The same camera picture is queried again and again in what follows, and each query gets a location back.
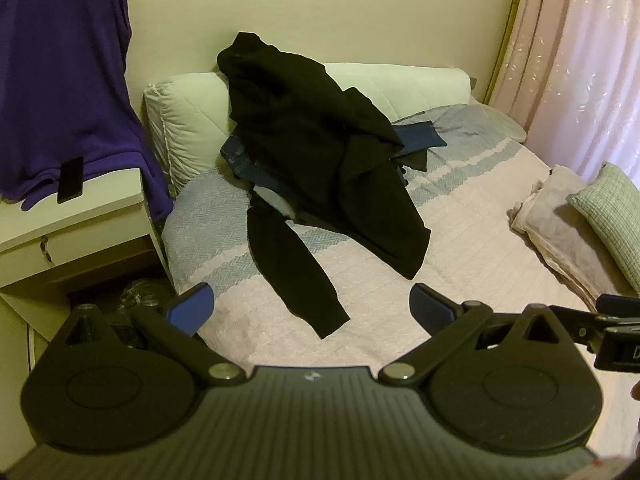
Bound purple garment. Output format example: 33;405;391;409
0;0;176;223

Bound black phone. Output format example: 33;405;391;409
57;156;85;204

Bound folded green cloth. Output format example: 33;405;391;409
567;161;640;293

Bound white nightstand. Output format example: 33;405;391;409
0;165;171;391

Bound blue jeans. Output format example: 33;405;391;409
220;120;448;196

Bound black sweater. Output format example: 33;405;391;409
216;31;433;339

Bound white pillow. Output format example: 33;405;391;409
322;62;473;123
144;72;236;196

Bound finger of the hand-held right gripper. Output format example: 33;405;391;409
547;304;621;353
595;293;640;318

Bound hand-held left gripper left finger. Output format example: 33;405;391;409
62;282;246;386

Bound folded beige blanket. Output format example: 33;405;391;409
507;165;636;306

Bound pink curtain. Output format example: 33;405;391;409
492;0;640;196

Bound dark glossy bag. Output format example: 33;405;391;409
105;277;173;323

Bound pale oval object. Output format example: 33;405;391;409
481;104;528;142

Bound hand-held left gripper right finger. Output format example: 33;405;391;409
377;282;568;386

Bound bed with striped bedspread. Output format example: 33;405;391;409
162;102;640;368

